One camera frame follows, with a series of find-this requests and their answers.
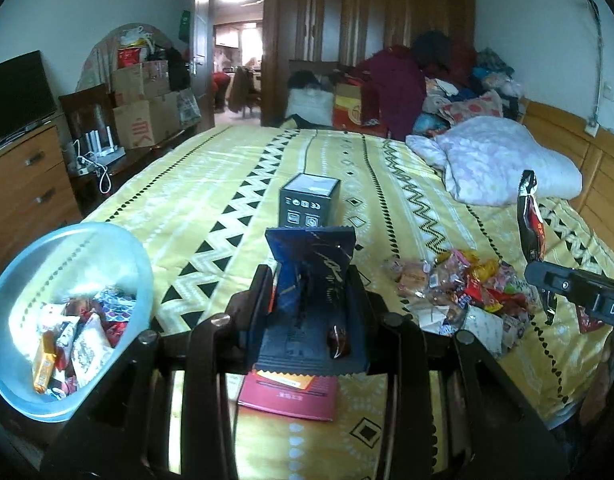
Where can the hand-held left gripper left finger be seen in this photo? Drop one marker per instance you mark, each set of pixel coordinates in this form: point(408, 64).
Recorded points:
point(264, 305)

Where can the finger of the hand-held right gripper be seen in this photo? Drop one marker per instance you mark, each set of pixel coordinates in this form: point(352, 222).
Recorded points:
point(552, 280)

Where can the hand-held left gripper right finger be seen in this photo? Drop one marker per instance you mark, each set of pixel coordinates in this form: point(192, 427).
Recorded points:
point(359, 305)

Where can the dark blue snack packet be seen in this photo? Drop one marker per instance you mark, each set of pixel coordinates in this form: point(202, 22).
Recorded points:
point(317, 270)

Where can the red black snack packet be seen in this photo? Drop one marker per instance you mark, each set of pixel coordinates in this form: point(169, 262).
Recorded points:
point(531, 220)

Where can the pile of assorted snack packets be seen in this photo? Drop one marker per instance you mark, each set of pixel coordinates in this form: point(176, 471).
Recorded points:
point(467, 285)

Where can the light blue plastic bowl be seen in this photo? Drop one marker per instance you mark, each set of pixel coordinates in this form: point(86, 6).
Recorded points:
point(112, 260)

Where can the bowlful of snack packets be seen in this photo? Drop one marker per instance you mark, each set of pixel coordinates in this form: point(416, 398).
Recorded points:
point(82, 340)

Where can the person's right hand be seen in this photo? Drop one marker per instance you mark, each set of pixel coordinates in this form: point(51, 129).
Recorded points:
point(612, 385)

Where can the red flat packet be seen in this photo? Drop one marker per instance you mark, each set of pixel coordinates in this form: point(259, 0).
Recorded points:
point(287, 395)

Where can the black product box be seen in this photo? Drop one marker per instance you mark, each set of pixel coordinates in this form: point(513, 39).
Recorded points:
point(309, 205)

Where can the yellow patterned bedsheet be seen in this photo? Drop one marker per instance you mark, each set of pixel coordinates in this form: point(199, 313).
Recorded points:
point(212, 200)

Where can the white floral quilt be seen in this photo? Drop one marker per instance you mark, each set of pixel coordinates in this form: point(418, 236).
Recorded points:
point(497, 160)

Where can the wooden headboard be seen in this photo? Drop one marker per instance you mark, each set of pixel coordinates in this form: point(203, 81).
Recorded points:
point(577, 150)

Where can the dark wooden side table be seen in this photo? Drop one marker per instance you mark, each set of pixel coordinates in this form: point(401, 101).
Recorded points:
point(137, 160)

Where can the red yellow gift box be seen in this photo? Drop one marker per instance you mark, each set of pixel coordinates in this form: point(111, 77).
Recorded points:
point(357, 107)

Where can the white tote bag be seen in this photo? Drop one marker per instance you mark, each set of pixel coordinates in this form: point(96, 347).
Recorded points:
point(309, 107)

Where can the newspaper print bag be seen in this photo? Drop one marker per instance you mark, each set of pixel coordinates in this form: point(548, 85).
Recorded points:
point(188, 107)

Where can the chair with draped jacket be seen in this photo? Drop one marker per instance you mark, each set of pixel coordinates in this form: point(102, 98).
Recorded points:
point(244, 90)

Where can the cardboard box red print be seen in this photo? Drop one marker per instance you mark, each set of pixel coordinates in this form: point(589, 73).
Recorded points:
point(147, 122)

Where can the white power strip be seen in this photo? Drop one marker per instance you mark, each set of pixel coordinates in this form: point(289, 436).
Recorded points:
point(89, 165)

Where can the white router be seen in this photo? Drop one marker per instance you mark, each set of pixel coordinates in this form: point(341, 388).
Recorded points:
point(104, 147)

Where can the black bag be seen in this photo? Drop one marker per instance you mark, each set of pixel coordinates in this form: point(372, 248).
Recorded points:
point(307, 80)

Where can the pile of clothes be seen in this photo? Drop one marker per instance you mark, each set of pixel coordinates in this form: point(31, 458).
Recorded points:
point(412, 75)

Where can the black hanging garment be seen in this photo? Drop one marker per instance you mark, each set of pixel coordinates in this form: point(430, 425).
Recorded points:
point(178, 67)

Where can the plain brown cardboard box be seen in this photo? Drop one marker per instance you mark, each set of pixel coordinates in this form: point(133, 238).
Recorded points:
point(139, 80)

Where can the dark wooden chair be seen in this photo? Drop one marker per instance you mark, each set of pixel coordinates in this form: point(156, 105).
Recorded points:
point(87, 110)

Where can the wooden room door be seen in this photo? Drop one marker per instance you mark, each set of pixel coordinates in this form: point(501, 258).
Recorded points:
point(202, 45)

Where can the wooden drawer dresser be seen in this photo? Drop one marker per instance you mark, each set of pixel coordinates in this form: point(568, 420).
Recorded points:
point(22, 190)

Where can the red shopping bag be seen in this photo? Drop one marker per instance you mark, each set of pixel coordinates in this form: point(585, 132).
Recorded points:
point(129, 57)

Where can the brown wooden wardrobe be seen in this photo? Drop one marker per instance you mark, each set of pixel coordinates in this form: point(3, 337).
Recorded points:
point(362, 10)

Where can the white plastic bag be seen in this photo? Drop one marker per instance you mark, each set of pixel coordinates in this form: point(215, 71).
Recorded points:
point(134, 37)

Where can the cloth-covered round table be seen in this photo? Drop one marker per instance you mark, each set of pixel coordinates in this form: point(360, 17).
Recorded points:
point(99, 55)

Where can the black flat television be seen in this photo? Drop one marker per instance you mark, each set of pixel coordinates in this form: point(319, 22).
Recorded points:
point(17, 95)

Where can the wall socket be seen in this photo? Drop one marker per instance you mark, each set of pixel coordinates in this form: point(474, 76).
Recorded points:
point(592, 127)

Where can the green wall sticker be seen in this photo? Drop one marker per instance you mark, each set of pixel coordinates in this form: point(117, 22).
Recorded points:
point(185, 25)

